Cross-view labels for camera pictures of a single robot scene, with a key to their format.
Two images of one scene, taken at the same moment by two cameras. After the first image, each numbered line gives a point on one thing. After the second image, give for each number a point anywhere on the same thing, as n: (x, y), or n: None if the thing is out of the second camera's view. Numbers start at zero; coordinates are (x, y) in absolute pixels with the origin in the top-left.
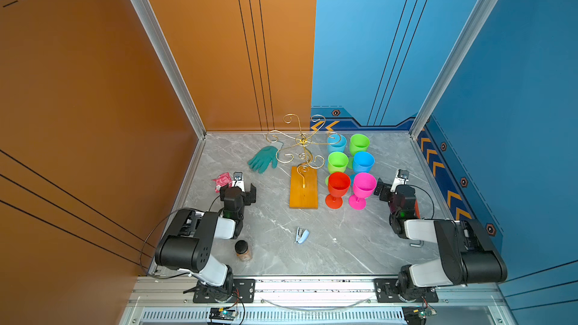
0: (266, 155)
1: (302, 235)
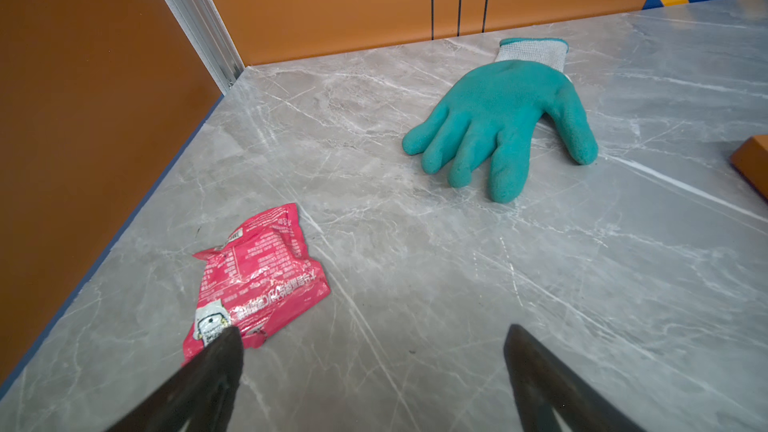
0: (486, 129)
1: None
